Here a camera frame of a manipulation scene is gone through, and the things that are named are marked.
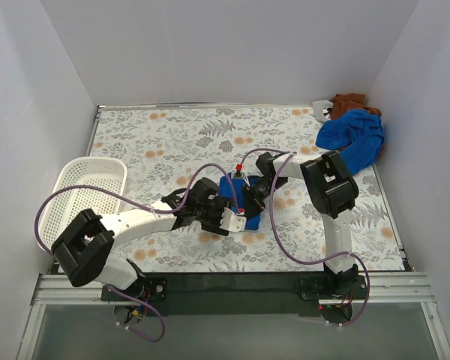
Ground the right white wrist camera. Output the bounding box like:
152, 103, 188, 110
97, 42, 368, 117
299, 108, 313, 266
231, 163, 247, 182

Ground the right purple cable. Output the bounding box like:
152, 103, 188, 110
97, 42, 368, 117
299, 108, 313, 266
234, 148, 369, 328

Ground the grey cloth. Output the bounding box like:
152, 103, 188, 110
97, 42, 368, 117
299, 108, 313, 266
312, 100, 333, 124

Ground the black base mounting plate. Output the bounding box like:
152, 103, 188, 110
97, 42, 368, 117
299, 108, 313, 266
100, 275, 371, 318

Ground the aluminium frame rail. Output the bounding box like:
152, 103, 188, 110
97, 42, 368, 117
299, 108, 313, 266
32, 272, 436, 305

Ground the floral table mat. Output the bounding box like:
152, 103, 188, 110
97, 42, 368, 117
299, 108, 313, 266
58, 104, 406, 274

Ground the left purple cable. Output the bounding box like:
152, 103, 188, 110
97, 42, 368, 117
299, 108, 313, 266
34, 164, 245, 343

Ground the brown towel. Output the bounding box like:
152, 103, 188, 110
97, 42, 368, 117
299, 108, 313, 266
330, 93, 382, 120

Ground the blue towel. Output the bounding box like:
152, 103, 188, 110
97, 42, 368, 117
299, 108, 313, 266
218, 172, 261, 231
316, 109, 385, 175

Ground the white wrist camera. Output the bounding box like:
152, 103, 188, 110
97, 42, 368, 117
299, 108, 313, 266
231, 163, 247, 182
219, 208, 247, 233

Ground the purple cable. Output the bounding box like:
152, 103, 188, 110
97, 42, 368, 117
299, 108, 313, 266
34, 164, 245, 343
234, 148, 369, 328

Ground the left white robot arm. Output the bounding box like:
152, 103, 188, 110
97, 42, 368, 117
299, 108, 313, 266
51, 178, 246, 300

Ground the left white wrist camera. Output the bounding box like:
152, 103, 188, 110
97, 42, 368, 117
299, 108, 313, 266
219, 208, 247, 233

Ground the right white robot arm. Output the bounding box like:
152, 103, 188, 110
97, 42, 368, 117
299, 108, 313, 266
241, 151, 359, 299

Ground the white perforated plastic basket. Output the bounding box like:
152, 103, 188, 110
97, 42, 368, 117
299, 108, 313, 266
34, 157, 128, 254

